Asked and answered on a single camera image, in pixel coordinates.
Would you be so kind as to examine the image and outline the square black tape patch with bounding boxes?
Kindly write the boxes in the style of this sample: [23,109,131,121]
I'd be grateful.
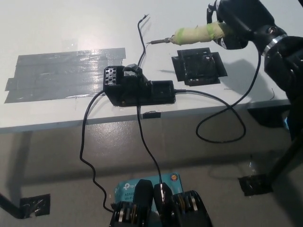
[170,47,229,87]

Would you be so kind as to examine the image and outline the thin black frayed-end cable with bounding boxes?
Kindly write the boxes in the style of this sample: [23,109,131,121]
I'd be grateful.
[137,14,166,204]

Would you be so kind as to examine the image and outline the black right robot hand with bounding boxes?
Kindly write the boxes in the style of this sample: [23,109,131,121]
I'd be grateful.
[205,0,283,51]

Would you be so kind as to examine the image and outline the small black tape strip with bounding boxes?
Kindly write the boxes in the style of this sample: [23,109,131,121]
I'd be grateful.
[143,111,161,119]

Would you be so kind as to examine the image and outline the black table leg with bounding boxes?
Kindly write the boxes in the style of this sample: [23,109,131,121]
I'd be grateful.
[0,192,31,219]
[268,139,303,187]

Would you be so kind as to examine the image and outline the black power cable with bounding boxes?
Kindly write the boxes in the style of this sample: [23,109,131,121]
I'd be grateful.
[80,91,116,212]

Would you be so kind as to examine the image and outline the grey duct tape patch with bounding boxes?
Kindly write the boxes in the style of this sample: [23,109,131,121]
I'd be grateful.
[3,48,127,104]

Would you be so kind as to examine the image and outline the black robot torso blocks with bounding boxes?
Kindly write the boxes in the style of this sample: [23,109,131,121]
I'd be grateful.
[109,179,213,227]

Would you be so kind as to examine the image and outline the tape-wrapped soldering iron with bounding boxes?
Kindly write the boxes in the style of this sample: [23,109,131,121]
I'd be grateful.
[146,20,234,46]

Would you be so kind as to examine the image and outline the teal tp-link box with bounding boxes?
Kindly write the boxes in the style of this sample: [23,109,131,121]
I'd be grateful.
[115,172,185,211]

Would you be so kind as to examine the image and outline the dark object under table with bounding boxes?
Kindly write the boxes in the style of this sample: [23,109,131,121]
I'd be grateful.
[247,105,295,139]

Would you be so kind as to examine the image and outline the black soldering iron cable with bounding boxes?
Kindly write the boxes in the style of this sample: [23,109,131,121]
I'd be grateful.
[174,47,262,144]

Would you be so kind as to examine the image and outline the black soldering station base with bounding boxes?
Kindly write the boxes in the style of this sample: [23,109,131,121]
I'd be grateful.
[104,63,176,107]

